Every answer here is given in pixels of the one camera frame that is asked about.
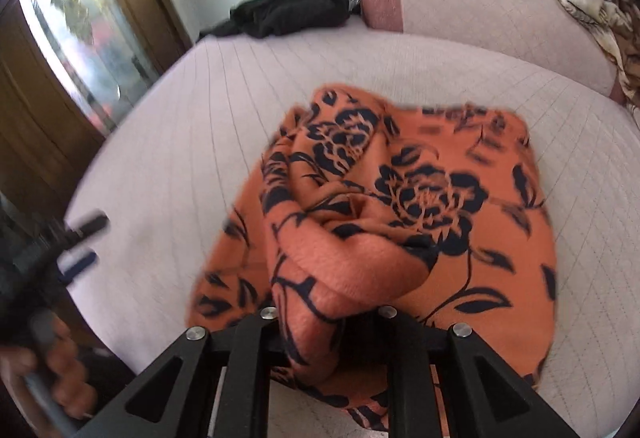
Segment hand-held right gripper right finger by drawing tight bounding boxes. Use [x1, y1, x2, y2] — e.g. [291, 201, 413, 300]
[345, 305, 583, 438]

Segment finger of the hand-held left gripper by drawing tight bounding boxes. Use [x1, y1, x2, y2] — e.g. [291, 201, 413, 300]
[56, 252, 101, 286]
[62, 212, 112, 246]

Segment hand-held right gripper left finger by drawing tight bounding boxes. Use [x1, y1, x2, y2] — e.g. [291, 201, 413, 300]
[80, 305, 303, 438]

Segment orange floral garment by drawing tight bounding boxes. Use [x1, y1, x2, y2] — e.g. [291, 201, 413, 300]
[186, 85, 559, 432]

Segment person's left hand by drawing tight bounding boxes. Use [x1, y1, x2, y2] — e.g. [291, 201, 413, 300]
[0, 318, 99, 425]

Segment wooden glass-panel door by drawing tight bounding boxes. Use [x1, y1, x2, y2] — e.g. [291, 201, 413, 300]
[0, 0, 197, 224]

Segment pink quilted bed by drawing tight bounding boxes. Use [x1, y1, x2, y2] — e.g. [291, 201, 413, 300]
[64, 24, 640, 438]

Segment black cloth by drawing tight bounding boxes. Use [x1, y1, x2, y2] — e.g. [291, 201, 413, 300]
[197, 0, 354, 40]

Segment pink quilted bolster cushion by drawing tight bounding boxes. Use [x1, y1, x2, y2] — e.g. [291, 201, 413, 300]
[360, 0, 623, 100]

